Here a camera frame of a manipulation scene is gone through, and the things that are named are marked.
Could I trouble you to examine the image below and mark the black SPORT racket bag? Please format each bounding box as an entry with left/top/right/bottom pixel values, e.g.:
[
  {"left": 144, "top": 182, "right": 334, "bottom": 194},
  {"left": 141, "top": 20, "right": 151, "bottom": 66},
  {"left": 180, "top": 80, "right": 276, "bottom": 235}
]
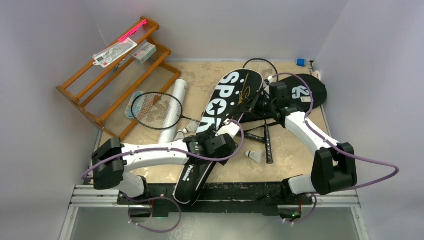
[{"left": 173, "top": 68, "right": 263, "bottom": 205}]

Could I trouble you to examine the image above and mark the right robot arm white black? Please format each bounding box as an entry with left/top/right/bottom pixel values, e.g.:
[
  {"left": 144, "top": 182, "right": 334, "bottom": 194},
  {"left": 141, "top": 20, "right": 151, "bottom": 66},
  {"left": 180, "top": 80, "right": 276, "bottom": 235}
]
[{"left": 258, "top": 81, "right": 358, "bottom": 204}]

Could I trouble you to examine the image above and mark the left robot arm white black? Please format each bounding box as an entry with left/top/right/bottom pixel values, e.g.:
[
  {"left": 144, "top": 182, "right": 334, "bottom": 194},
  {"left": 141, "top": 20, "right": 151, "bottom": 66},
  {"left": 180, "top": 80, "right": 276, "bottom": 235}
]
[{"left": 90, "top": 133, "right": 240, "bottom": 205}]

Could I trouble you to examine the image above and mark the light blue blister pack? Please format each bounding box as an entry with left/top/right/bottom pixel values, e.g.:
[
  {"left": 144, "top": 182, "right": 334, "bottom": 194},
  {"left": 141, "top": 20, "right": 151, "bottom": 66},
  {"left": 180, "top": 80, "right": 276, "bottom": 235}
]
[{"left": 124, "top": 91, "right": 146, "bottom": 119}]

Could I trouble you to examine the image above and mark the black CROSSWAY racket bag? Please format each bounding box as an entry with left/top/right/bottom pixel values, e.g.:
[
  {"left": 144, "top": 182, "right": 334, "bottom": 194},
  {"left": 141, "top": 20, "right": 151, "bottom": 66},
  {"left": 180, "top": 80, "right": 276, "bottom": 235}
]
[{"left": 238, "top": 73, "right": 328, "bottom": 125}]

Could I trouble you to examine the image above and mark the black racket at back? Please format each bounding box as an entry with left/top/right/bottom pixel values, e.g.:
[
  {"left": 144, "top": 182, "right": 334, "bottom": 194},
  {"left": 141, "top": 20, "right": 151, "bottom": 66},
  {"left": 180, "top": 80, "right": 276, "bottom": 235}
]
[{"left": 243, "top": 58, "right": 278, "bottom": 164}]

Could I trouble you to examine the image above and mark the right white shuttlecock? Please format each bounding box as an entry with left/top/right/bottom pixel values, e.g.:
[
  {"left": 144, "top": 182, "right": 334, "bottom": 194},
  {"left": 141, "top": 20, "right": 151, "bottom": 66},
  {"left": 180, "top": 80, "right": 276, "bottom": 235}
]
[{"left": 244, "top": 150, "right": 265, "bottom": 164}]

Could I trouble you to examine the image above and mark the white shuttlecock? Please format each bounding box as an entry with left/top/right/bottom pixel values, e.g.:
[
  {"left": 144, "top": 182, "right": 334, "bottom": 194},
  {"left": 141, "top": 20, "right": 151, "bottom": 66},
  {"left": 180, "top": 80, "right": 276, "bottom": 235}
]
[
  {"left": 244, "top": 150, "right": 265, "bottom": 164},
  {"left": 173, "top": 130, "right": 187, "bottom": 142},
  {"left": 185, "top": 121, "right": 199, "bottom": 133}
]

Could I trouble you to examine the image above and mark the left white shuttlecock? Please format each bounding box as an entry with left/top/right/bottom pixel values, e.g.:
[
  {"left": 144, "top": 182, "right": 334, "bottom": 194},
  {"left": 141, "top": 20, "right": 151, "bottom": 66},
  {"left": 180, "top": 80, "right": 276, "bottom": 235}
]
[{"left": 173, "top": 130, "right": 187, "bottom": 142}]

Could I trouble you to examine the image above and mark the blue white small object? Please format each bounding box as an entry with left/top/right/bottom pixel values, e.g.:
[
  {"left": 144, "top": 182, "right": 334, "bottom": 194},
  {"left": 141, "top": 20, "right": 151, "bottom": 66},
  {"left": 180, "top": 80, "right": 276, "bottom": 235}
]
[{"left": 295, "top": 58, "right": 314, "bottom": 67}]

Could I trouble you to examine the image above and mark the white shuttlecock tube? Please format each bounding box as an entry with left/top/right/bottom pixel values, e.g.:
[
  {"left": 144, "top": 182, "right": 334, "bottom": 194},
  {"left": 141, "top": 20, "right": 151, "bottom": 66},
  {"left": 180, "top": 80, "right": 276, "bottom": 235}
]
[{"left": 158, "top": 79, "right": 188, "bottom": 144}]

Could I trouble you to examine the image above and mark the black racket near rack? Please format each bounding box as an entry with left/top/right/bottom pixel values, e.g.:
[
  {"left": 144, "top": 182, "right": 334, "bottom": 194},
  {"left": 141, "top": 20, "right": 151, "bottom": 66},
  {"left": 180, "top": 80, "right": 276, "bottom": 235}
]
[{"left": 133, "top": 92, "right": 200, "bottom": 130}]

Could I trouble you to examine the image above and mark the wooden rack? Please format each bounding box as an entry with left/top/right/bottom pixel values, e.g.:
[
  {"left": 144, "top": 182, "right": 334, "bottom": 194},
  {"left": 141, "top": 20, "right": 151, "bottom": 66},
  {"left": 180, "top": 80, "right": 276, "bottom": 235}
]
[{"left": 57, "top": 16, "right": 181, "bottom": 140}]

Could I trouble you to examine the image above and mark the small teal white box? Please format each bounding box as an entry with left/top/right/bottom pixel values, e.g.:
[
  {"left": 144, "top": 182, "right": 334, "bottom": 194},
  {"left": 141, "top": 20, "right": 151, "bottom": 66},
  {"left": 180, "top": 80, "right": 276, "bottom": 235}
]
[{"left": 132, "top": 42, "right": 157, "bottom": 64}]

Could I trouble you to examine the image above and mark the flat packaged item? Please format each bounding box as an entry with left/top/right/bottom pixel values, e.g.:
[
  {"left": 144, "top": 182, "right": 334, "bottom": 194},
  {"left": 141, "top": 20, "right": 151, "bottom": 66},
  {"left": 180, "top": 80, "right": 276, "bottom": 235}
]
[{"left": 92, "top": 38, "right": 138, "bottom": 68}]

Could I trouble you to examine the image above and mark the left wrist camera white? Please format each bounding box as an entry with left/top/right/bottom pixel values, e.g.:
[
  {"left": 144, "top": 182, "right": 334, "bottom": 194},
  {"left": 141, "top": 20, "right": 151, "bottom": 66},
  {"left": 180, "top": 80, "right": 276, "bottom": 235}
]
[{"left": 215, "top": 119, "right": 241, "bottom": 138}]

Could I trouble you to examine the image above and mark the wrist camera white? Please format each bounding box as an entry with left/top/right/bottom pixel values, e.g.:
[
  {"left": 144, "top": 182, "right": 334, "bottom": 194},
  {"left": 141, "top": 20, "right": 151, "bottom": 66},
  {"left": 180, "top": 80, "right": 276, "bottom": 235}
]
[
  {"left": 215, "top": 119, "right": 241, "bottom": 138},
  {"left": 266, "top": 75, "right": 277, "bottom": 85}
]

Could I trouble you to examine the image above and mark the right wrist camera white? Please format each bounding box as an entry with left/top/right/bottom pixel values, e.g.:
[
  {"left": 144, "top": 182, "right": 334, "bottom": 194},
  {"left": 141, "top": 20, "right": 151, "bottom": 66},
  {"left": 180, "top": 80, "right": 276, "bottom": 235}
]
[{"left": 266, "top": 75, "right": 277, "bottom": 85}]

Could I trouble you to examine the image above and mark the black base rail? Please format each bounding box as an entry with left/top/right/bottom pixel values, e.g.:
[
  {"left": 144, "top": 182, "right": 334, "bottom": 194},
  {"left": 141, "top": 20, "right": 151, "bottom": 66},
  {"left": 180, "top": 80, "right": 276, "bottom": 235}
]
[{"left": 117, "top": 181, "right": 313, "bottom": 218}]

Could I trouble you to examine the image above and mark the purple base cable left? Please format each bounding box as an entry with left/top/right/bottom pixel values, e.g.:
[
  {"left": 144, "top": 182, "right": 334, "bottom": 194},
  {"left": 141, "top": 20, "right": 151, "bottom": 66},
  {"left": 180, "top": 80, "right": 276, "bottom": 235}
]
[{"left": 128, "top": 195, "right": 183, "bottom": 233}]

